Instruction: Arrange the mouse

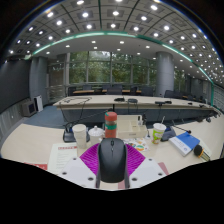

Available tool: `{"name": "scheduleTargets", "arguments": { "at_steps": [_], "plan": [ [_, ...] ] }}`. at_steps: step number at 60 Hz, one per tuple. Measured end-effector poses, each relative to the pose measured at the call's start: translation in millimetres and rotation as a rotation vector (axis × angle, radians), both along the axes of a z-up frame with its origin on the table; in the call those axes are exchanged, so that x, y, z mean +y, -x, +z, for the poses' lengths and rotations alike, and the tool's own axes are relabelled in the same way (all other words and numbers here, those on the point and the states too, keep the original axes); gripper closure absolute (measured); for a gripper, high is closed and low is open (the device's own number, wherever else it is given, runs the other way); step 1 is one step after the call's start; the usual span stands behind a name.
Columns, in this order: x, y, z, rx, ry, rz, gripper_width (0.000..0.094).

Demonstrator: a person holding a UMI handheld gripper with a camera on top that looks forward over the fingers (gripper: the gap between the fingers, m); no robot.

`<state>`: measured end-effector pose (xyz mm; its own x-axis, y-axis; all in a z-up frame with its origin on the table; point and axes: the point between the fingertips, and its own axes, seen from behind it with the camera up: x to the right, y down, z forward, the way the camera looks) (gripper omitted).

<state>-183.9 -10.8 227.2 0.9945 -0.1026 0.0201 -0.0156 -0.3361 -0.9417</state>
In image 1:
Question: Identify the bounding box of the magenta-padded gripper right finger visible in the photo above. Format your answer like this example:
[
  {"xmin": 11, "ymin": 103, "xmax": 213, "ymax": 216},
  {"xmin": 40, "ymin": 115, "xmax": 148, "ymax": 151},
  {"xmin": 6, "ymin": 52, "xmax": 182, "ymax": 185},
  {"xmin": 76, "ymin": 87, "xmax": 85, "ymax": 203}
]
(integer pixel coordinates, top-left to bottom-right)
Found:
[{"xmin": 124, "ymin": 143, "xmax": 168, "ymax": 190}]

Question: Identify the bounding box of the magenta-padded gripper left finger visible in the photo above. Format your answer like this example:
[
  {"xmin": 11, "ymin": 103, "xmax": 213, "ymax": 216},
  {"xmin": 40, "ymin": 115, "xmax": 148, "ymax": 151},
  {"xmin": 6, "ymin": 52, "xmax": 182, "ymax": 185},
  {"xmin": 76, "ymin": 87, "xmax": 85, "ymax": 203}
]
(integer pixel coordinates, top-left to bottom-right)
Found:
[{"xmin": 58, "ymin": 143, "xmax": 102, "ymax": 190}]

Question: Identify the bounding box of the black computer mouse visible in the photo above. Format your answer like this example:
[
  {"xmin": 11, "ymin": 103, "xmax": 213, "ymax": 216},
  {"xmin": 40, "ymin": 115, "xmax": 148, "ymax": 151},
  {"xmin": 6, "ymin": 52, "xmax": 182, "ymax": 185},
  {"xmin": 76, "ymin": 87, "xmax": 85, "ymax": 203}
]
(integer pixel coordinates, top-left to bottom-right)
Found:
[{"xmin": 97, "ymin": 137, "xmax": 128, "ymax": 184}]

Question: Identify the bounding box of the colourful sticker sheet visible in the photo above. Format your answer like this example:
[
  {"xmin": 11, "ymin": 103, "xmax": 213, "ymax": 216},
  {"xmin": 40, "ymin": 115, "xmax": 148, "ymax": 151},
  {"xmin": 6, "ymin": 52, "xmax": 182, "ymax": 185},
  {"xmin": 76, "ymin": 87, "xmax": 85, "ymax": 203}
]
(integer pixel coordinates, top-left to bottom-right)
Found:
[{"xmin": 123, "ymin": 137, "xmax": 150, "ymax": 153}]

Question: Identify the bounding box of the white lidded ceramic mug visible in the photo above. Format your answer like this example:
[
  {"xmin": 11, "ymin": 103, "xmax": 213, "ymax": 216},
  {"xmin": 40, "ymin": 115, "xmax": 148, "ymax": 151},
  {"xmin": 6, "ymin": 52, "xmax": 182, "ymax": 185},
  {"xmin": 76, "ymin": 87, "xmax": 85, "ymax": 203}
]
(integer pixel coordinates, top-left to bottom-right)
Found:
[{"xmin": 87, "ymin": 125, "xmax": 105, "ymax": 146}]

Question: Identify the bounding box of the stack of white paper cups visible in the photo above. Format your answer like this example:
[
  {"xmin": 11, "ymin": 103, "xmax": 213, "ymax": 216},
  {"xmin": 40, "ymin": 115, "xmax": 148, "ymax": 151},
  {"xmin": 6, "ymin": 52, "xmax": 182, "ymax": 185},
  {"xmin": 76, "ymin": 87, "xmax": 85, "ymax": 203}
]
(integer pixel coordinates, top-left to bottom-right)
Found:
[{"xmin": 72, "ymin": 123, "xmax": 88, "ymax": 150}]

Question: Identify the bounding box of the white printed booklet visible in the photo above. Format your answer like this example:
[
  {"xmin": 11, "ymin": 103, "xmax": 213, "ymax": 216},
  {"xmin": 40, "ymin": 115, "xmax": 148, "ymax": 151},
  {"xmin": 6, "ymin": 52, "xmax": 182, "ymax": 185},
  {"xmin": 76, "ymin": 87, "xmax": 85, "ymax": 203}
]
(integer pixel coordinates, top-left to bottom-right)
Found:
[{"xmin": 47, "ymin": 142, "xmax": 80, "ymax": 174}]

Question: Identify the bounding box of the black gooseneck desk microphone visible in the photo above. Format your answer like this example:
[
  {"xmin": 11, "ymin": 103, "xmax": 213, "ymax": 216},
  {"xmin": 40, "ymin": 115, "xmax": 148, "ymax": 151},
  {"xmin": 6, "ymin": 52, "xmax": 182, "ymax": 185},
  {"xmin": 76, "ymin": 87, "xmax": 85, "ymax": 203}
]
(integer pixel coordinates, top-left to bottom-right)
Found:
[{"xmin": 62, "ymin": 109, "xmax": 114, "ymax": 144}]

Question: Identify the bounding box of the white cardboard box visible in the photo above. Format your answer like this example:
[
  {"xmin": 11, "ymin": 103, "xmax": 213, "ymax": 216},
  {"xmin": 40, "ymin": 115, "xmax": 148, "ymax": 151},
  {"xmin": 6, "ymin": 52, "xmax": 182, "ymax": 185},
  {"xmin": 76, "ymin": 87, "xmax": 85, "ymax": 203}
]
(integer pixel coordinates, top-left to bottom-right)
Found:
[{"xmin": 116, "ymin": 114, "xmax": 148, "ymax": 140}]

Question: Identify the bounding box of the green and white paper cup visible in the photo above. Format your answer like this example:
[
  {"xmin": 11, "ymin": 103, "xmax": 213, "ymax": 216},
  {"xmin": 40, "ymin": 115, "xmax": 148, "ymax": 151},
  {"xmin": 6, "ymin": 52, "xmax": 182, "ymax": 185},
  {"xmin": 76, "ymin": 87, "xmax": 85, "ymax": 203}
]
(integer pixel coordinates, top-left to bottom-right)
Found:
[{"xmin": 152, "ymin": 122, "xmax": 167, "ymax": 145}]

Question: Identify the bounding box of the red drink bottle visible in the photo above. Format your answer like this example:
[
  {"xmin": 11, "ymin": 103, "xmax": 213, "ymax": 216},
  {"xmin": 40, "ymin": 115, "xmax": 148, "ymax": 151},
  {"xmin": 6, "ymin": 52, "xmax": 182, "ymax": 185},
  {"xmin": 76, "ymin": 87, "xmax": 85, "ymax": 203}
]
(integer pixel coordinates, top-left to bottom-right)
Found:
[{"xmin": 104, "ymin": 111, "xmax": 118, "ymax": 139}]

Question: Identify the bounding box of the black desk microphone base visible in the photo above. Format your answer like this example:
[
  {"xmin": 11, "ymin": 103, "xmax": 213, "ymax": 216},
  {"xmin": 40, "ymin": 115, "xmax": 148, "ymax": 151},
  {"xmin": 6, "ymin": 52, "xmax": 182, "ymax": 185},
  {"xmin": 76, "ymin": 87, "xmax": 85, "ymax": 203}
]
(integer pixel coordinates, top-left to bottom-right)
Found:
[{"xmin": 161, "ymin": 125, "xmax": 193, "ymax": 142}]

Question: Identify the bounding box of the blue and white book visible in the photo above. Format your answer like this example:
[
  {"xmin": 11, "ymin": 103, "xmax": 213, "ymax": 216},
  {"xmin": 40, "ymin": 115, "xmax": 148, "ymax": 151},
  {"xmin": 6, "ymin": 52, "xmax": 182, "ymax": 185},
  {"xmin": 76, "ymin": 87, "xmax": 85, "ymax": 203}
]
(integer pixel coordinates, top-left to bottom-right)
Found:
[{"xmin": 168, "ymin": 131, "xmax": 201, "ymax": 157}]

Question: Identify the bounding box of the long curved conference table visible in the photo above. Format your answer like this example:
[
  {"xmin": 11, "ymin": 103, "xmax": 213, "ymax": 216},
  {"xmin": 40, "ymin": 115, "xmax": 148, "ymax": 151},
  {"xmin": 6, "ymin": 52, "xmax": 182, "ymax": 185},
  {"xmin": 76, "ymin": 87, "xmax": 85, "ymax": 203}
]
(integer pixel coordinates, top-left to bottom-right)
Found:
[{"xmin": 53, "ymin": 94, "xmax": 216, "ymax": 125}]

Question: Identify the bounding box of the black and yellow handheld microphone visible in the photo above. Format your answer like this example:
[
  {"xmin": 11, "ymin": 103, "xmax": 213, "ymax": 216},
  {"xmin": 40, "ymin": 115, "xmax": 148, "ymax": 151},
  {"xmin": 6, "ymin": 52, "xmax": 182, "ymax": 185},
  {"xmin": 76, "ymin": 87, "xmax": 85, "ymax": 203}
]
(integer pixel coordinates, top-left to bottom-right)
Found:
[{"xmin": 193, "ymin": 144, "xmax": 212, "ymax": 163}]

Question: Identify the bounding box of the wooden table by windows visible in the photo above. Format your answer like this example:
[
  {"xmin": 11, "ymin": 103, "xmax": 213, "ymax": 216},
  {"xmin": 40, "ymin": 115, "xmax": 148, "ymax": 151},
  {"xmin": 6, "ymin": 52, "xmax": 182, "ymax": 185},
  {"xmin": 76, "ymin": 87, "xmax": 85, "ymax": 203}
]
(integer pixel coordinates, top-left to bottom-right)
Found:
[{"xmin": 72, "ymin": 88, "xmax": 143, "ymax": 96}]

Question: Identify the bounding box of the group of dark chairs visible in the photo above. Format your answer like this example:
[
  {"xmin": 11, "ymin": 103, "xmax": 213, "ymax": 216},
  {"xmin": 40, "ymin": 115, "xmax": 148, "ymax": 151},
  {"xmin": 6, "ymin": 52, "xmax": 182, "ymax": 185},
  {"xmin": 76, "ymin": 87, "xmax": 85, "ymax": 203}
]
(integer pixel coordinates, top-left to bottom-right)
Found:
[{"xmin": 66, "ymin": 83, "xmax": 209, "ymax": 104}]

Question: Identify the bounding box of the pale green paper sheet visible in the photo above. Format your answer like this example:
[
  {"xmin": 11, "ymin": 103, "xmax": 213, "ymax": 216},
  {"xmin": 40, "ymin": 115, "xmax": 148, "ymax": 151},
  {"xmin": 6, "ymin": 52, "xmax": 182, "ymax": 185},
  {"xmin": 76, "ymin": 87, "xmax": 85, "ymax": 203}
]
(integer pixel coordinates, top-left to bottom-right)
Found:
[{"xmin": 198, "ymin": 139, "xmax": 213, "ymax": 163}]

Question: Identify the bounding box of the white floor-standing unit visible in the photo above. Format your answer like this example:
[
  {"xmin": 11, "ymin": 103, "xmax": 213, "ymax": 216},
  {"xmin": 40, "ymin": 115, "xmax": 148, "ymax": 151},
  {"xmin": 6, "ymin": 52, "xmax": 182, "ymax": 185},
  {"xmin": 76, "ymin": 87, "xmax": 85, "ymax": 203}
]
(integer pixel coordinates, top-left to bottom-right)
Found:
[{"xmin": 34, "ymin": 95, "xmax": 44, "ymax": 113}]

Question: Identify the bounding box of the grey box monitor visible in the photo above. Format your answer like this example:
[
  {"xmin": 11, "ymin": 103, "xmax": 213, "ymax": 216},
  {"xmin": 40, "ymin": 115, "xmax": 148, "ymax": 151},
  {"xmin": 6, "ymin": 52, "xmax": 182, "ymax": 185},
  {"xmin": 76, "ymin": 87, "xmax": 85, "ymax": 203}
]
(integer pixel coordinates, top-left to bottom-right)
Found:
[{"xmin": 21, "ymin": 99, "xmax": 38, "ymax": 118}]

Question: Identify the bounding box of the group of ceiling lights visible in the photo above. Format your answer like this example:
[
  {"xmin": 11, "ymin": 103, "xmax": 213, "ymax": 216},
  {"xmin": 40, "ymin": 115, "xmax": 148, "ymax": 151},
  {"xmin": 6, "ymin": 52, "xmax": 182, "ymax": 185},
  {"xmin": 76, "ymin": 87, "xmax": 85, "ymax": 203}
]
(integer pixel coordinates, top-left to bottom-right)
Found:
[{"xmin": 8, "ymin": 0, "xmax": 218, "ymax": 56}]

